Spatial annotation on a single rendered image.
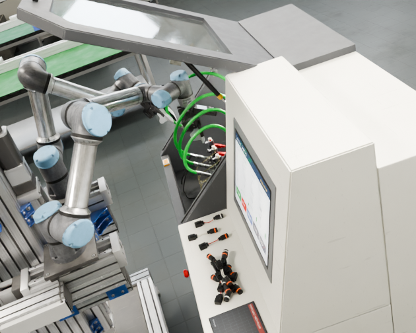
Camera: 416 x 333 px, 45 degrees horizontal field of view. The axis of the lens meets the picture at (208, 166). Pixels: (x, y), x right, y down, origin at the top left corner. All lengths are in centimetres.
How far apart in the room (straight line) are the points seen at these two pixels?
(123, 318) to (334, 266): 172
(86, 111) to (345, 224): 98
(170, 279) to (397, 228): 210
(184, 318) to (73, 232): 138
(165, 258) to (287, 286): 212
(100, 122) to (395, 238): 106
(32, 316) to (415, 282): 138
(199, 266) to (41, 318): 65
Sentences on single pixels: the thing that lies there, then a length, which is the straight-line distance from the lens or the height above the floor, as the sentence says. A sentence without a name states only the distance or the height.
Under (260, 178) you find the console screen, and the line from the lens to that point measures 149.
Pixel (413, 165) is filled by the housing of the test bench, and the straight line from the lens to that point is 139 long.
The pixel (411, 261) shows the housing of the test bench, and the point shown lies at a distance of 160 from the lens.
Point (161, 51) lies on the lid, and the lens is 175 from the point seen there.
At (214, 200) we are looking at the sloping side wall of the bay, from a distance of 208.
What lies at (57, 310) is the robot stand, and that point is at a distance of 211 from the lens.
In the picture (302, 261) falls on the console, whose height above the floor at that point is 125.
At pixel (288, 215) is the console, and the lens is 131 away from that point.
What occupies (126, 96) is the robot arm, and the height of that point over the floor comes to 148.
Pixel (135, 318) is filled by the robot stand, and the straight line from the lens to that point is 293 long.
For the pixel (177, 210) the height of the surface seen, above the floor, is 95.
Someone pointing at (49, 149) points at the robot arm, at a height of 127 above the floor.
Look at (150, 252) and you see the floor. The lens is 361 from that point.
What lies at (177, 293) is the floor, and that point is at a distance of 324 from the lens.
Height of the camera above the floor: 225
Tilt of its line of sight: 32 degrees down
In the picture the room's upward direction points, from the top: 18 degrees counter-clockwise
